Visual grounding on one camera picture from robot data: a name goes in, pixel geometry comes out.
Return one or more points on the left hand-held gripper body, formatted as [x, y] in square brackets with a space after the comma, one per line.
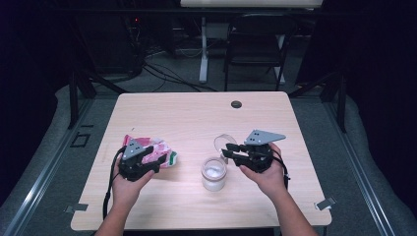
[132, 167]

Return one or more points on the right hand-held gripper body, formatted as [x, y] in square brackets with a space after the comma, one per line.
[257, 159]

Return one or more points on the red and white seasoning bag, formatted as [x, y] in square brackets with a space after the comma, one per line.
[161, 149]

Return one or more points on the person's left hand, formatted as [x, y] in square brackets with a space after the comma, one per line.
[126, 193]

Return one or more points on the person's right hand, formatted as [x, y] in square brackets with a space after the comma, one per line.
[272, 183]

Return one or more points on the grey tape piece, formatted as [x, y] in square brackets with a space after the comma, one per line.
[77, 207]
[325, 203]

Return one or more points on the black metal stand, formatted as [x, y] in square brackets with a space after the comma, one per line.
[73, 98]
[342, 101]

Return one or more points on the white desk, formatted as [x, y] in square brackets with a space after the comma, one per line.
[204, 49]

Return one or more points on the black folding chair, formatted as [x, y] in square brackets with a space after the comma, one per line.
[255, 42]

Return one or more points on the dark computer case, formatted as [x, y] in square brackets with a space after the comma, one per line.
[114, 42]

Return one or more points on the aluminium floor rail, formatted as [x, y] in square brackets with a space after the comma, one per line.
[32, 193]
[360, 170]

